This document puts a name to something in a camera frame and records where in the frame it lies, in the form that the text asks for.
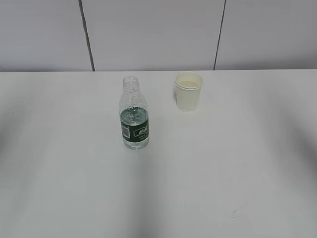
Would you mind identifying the clear water bottle green label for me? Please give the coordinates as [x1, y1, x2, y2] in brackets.
[119, 76, 149, 150]

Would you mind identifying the white paper cup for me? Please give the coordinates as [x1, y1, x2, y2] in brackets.
[174, 72, 203, 112]

